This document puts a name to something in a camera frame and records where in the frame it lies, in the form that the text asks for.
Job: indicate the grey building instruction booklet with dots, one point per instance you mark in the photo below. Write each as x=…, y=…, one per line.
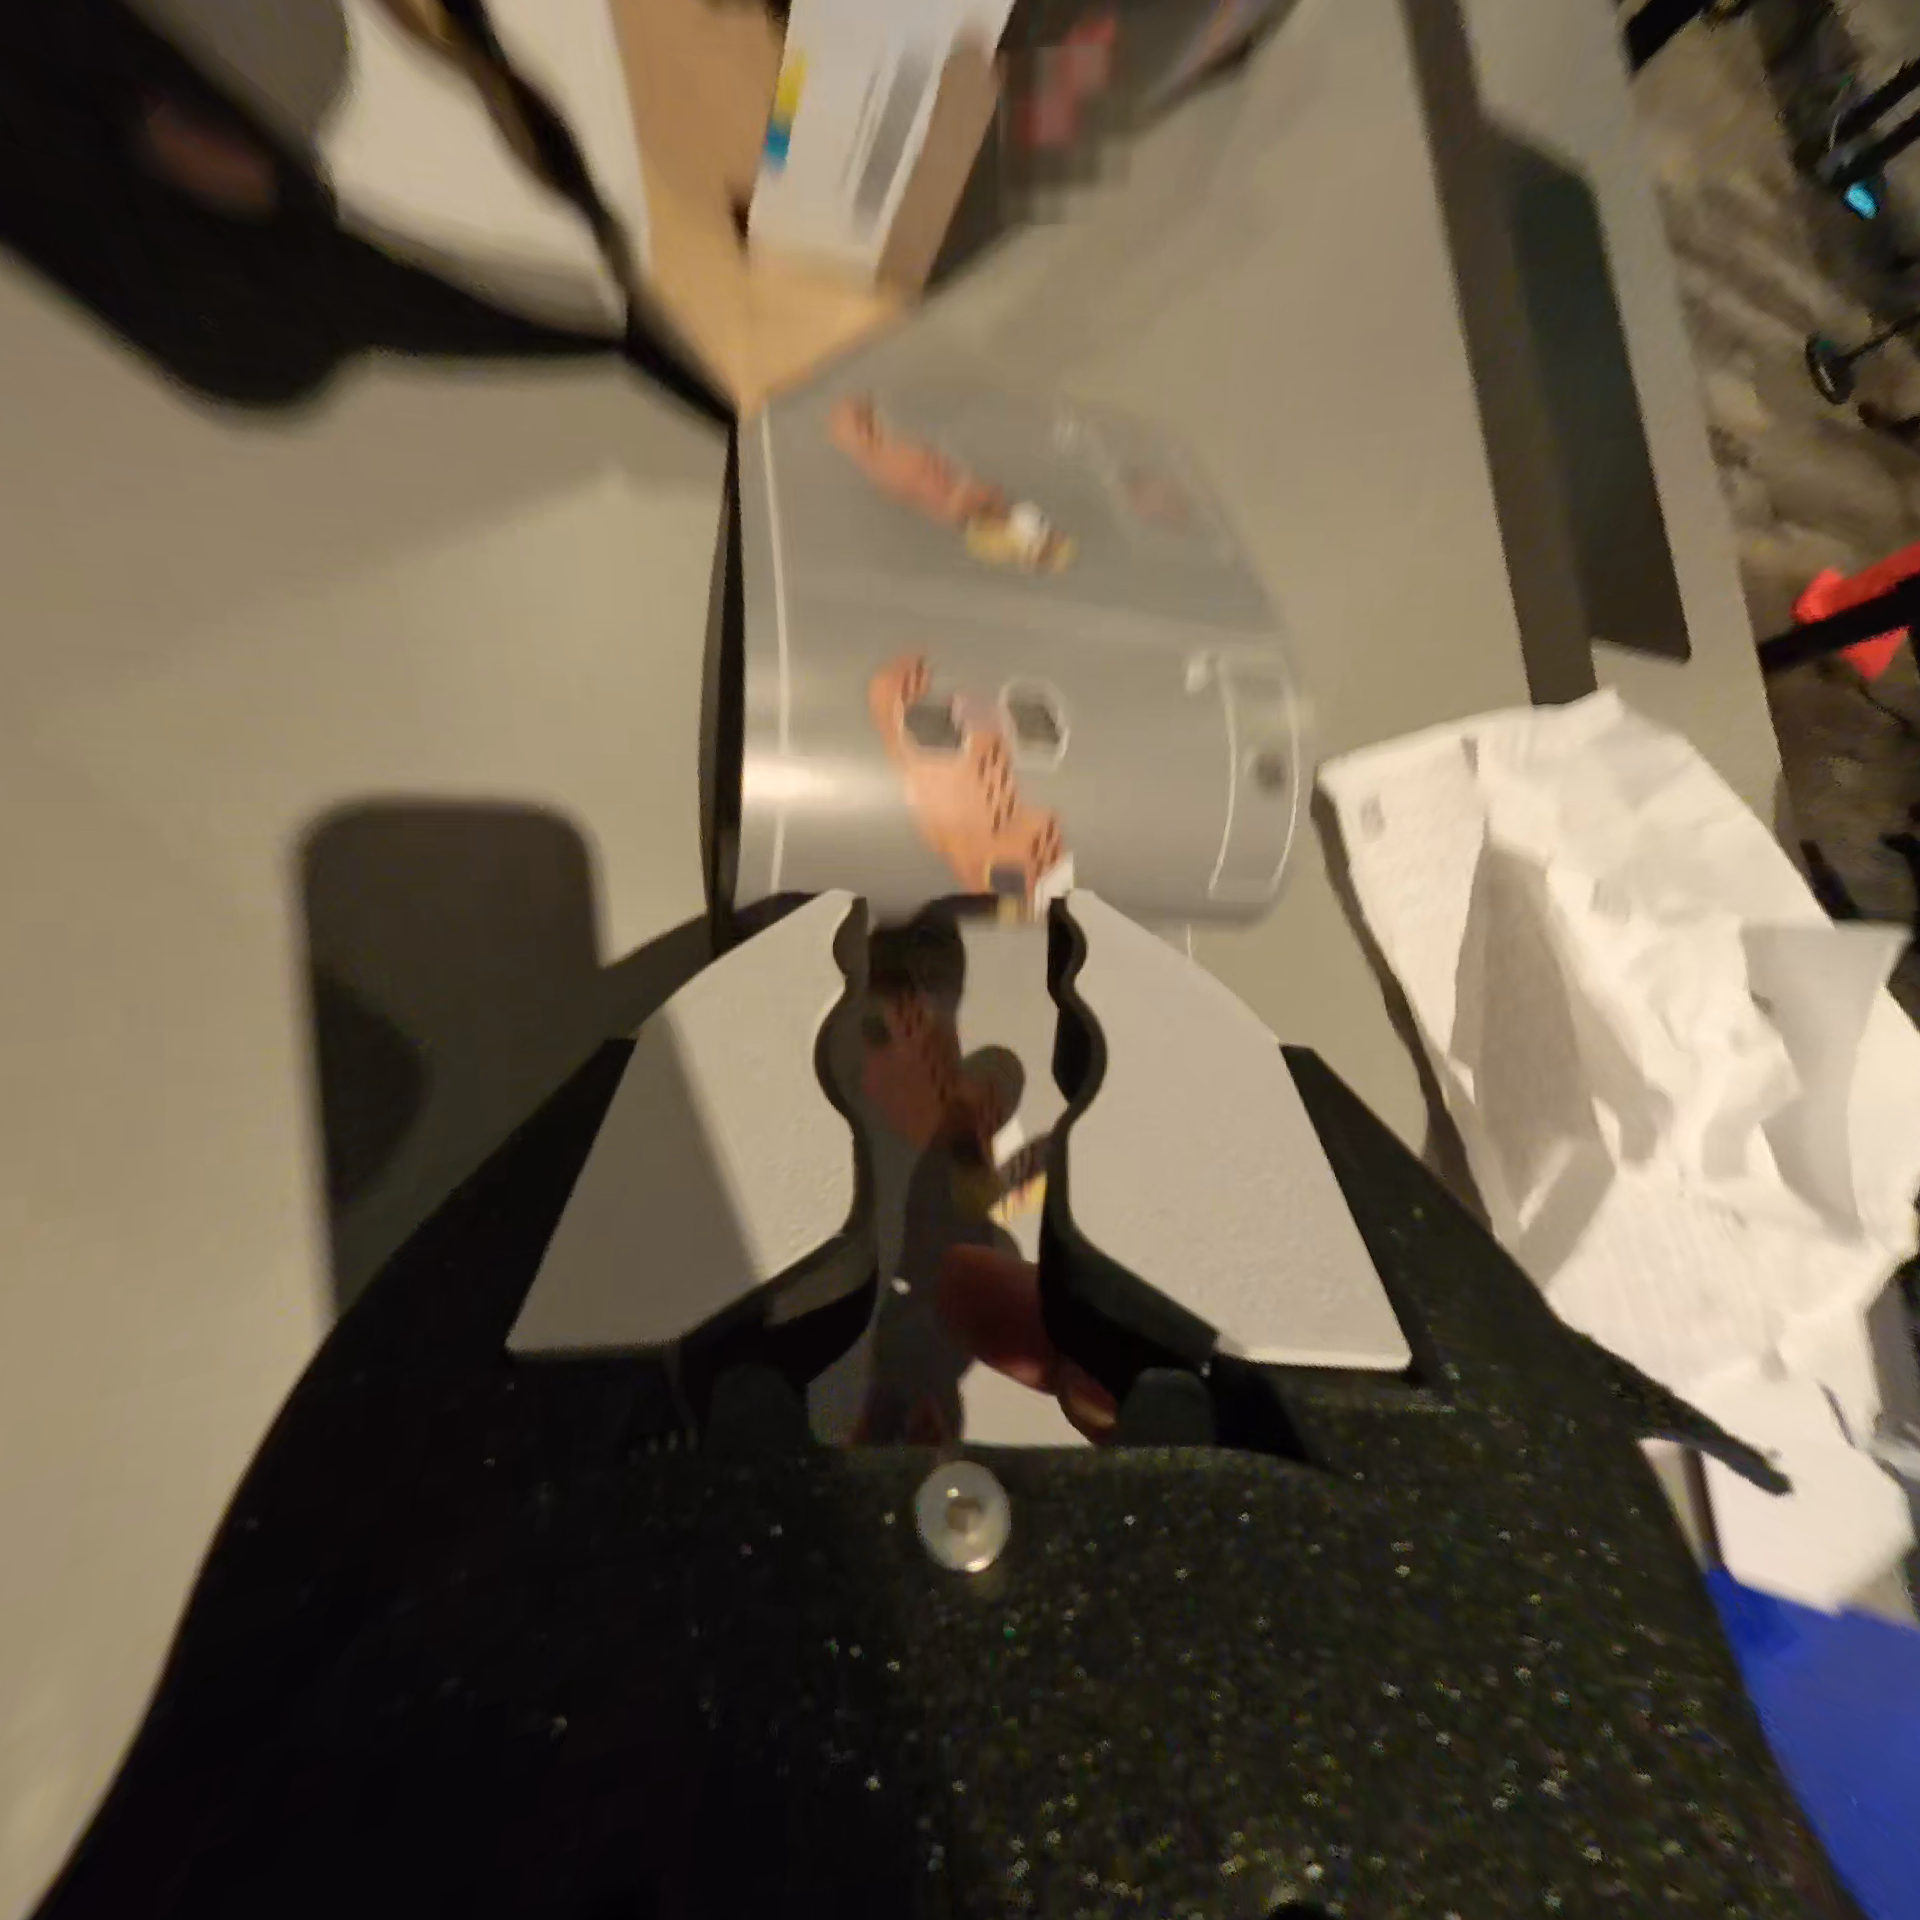
x=869, y=780

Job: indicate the grey desk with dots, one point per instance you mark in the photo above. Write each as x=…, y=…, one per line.
x=375, y=628

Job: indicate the stack of blue storage bins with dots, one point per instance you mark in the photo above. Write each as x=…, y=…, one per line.
x=1846, y=1755

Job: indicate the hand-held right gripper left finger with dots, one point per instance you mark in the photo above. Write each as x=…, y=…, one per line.
x=704, y=1170

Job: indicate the black cardboard toy box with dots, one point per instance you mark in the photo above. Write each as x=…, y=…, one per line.
x=692, y=180

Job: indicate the white crumpled plastic bag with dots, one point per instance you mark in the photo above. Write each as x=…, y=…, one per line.
x=1621, y=1049

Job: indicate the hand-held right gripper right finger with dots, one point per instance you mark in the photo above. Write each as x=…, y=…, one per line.
x=1215, y=1184

